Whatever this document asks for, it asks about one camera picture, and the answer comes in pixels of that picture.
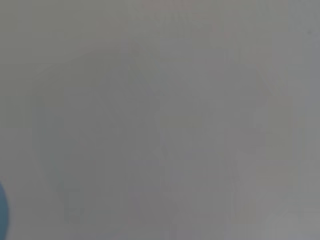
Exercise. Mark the blue bowl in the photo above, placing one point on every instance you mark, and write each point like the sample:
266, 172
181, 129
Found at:
3, 212

